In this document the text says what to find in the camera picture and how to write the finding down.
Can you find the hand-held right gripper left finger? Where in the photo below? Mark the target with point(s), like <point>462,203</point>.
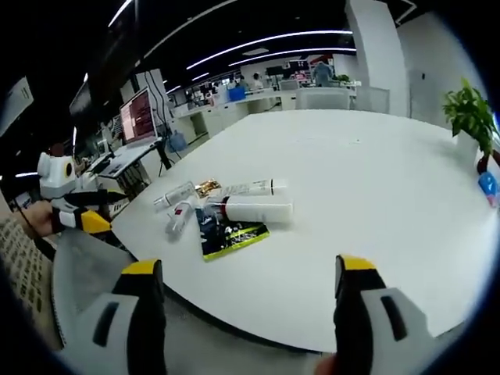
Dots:
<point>125,336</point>

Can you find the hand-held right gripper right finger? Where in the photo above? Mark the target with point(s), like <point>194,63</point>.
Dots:
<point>363,336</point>

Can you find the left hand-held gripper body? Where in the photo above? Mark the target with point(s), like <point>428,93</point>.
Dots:
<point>54,179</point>

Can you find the clear skincare bottle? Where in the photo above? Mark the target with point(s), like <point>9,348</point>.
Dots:
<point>173,195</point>

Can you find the small white red-label skincare bottle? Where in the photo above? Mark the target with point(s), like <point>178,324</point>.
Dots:
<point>179,220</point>

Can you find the gold skincare sachet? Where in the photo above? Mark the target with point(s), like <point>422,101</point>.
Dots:
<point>209,186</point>

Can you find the dark green-edged skincare sachet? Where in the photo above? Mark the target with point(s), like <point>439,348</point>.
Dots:
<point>230,236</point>

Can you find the large white skincare bottle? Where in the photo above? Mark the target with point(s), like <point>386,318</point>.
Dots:
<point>259,209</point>

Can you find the white skincare tube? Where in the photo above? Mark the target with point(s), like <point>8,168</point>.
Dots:
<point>254,186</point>

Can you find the person's left hand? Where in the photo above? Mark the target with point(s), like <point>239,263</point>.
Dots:
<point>41,218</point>

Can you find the person's right hand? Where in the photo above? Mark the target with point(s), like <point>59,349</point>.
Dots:
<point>326,365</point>

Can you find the white computer desk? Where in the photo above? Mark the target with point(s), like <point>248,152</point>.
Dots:
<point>125,158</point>

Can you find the black tripod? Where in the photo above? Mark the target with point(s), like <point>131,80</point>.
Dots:
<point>164,154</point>

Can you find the computer monitor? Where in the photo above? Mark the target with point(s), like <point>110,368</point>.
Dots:
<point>136,117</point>

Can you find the blue water jug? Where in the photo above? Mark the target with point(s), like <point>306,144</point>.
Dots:
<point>176,141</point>

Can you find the blue plastic bin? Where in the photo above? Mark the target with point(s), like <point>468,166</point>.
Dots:
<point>236,93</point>

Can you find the blue packet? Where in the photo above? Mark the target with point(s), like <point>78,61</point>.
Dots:
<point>490,187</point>

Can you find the dark red vase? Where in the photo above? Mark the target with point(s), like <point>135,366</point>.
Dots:
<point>484,162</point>

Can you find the green potted plant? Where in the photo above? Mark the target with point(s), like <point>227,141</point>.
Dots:
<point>470,113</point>

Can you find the white wall sign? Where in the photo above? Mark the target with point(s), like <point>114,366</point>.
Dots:
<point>17,103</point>

